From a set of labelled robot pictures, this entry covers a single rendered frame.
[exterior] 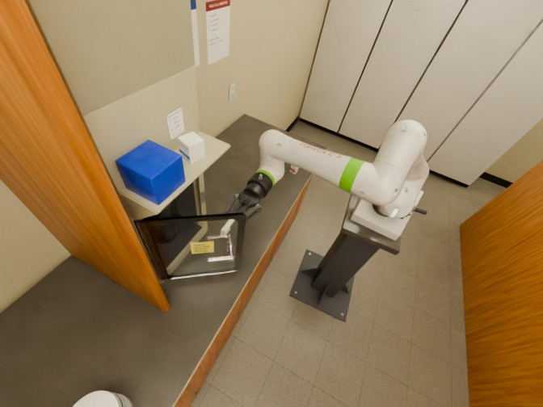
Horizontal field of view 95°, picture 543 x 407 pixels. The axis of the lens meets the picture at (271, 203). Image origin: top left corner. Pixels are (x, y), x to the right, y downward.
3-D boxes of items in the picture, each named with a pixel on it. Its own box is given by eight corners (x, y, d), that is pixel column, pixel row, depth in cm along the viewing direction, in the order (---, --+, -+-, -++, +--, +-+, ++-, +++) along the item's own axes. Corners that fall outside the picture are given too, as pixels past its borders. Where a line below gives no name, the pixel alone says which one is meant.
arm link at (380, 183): (407, 178, 84) (411, 171, 73) (389, 211, 86) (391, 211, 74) (355, 159, 91) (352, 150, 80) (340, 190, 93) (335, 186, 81)
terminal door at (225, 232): (163, 278, 100) (137, 219, 69) (239, 269, 107) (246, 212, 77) (163, 279, 99) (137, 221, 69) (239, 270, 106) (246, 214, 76)
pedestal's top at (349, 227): (399, 214, 156) (402, 210, 153) (396, 255, 135) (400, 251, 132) (350, 195, 160) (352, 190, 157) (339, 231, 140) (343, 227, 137)
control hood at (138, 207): (128, 216, 67) (117, 192, 60) (202, 154, 88) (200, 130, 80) (163, 236, 65) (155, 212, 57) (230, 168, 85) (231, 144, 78)
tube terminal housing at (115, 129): (114, 257, 107) (-13, 71, 49) (166, 207, 128) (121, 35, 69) (161, 285, 103) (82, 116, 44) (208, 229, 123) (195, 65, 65)
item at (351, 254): (355, 271, 228) (412, 211, 160) (345, 322, 197) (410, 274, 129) (306, 249, 234) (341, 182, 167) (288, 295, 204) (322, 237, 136)
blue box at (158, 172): (125, 188, 61) (113, 160, 54) (155, 166, 67) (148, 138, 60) (158, 206, 59) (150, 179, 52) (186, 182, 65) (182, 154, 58)
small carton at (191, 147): (179, 154, 71) (177, 137, 67) (195, 148, 74) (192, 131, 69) (190, 164, 69) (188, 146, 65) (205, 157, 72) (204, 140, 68)
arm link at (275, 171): (288, 176, 113) (266, 169, 117) (289, 153, 104) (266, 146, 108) (274, 195, 105) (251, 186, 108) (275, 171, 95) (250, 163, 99)
